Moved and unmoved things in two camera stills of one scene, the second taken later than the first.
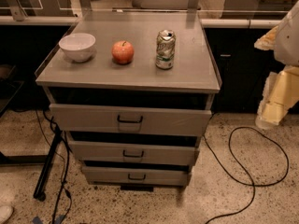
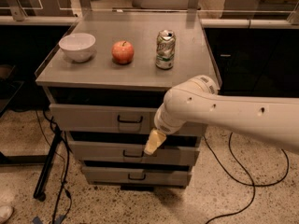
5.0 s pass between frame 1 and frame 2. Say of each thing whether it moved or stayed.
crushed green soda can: stayed
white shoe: stayed
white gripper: moved
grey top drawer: stayed
